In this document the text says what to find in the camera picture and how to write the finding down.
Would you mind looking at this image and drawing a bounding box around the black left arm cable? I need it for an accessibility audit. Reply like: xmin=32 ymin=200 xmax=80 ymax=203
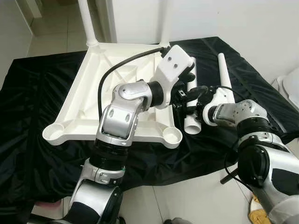
xmin=97 ymin=46 xmax=170 ymax=119

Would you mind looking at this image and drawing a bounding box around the white plastic table top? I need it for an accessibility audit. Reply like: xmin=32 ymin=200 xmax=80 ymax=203
xmin=42 ymin=41 xmax=184 ymax=149

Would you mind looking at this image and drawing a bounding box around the white door frame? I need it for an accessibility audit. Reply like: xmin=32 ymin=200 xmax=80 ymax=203
xmin=100 ymin=0 xmax=117 ymax=42

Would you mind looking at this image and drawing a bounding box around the grey right robot foot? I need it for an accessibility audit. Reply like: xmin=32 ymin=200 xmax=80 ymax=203
xmin=164 ymin=217 xmax=187 ymax=224

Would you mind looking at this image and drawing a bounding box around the black metal table leg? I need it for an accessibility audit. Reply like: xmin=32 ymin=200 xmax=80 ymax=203
xmin=221 ymin=170 xmax=239 ymax=185

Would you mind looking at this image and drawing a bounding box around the white plastic table leg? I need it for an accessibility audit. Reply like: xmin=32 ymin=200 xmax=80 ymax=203
xmin=77 ymin=0 xmax=100 ymax=46
xmin=218 ymin=53 xmax=234 ymax=91
xmin=157 ymin=0 xmax=170 ymax=47
xmin=185 ymin=57 xmax=202 ymax=135

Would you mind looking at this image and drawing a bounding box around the yellow crumpled cloth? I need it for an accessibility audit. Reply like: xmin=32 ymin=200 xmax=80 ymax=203
xmin=250 ymin=210 xmax=262 ymax=224

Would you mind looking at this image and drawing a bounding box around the black table cloth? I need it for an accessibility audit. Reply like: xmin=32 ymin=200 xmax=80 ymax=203
xmin=0 ymin=36 xmax=299 ymax=215

